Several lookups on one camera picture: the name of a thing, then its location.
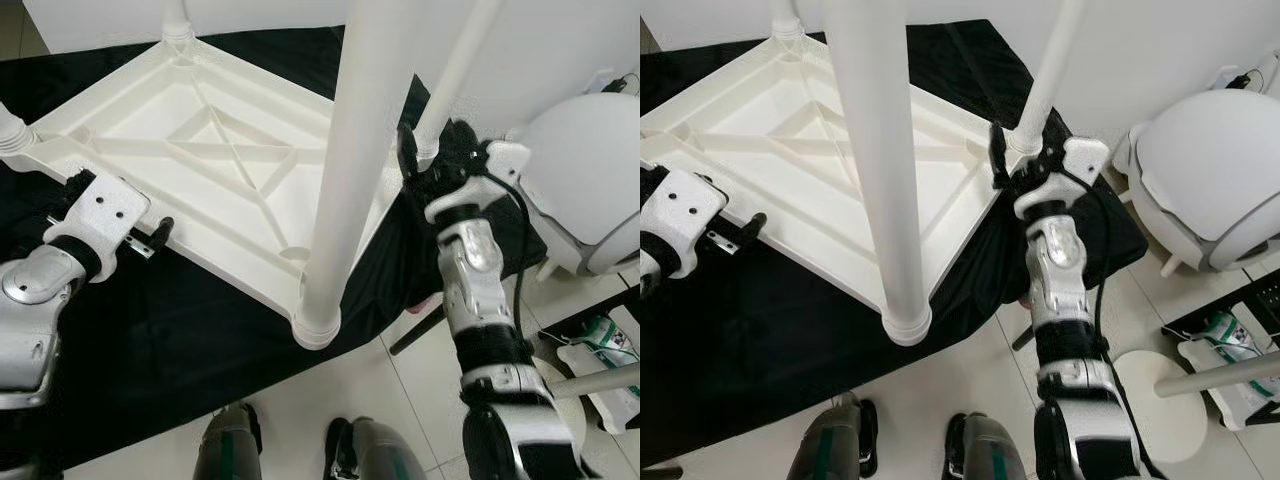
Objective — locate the grey green robot leg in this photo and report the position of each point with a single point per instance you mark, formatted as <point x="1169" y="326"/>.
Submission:
<point x="835" y="440"/>
<point x="985" y="450"/>
<point x="375" y="450"/>
<point x="228" y="445"/>

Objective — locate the white domed appliance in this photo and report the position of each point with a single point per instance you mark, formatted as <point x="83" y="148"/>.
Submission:
<point x="590" y="170"/>
<point x="1210" y="170"/>

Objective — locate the grey green left robot leg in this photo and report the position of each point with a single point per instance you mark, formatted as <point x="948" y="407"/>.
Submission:
<point x="835" y="440"/>
<point x="228" y="445"/>

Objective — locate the black low floor shelf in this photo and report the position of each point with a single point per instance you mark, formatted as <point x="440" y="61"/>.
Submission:
<point x="590" y="312"/>
<point x="1220" y="305"/>

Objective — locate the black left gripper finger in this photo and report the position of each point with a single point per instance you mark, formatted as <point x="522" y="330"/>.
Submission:
<point x="162" y="230"/>
<point x="755" y="226"/>

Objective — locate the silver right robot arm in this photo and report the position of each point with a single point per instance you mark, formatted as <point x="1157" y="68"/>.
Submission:
<point x="1060" y="270"/>
<point x="470" y="270"/>

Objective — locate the white small appliance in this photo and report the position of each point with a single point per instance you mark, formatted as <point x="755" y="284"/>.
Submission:
<point x="1270" y="70"/>

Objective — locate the pink table frame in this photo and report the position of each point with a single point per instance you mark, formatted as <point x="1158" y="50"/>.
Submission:
<point x="1025" y="300"/>
<point x="420" y="306"/>

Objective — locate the white floor fan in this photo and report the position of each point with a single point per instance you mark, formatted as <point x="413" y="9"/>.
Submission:
<point x="600" y="382"/>
<point x="1160" y="400"/>

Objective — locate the grey green right robot leg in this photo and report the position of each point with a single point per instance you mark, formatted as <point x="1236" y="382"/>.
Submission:
<point x="985" y="450"/>
<point x="375" y="450"/>

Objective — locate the black wall plug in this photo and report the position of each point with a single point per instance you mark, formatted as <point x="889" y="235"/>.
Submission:
<point x="624" y="82"/>
<point x="1244" y="80"/>

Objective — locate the white green plastic package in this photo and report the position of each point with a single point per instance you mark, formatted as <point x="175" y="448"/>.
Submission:
<point x="1230" y="345"/>
<point x="600" y="345"/>

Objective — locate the white plastic children table top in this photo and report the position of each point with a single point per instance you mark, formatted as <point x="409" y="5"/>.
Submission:
<point x="800" y="130"/>
<point x="200" y="130"/>

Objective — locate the white wall socket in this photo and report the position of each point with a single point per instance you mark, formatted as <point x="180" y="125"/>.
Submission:
<point x="1228" y="75"/>
<point x="605" y="78"/>

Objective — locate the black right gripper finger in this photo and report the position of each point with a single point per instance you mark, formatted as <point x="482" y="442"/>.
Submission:
<point x="997" y="148"/>
<point x="462" y="140"/>
<point x="1052" y="140"/>
<point x="408" y="150"/>

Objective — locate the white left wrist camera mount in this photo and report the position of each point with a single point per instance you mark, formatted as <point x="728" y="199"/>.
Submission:
<point x="100" y="215"/>
<point x="685" y="210"/>

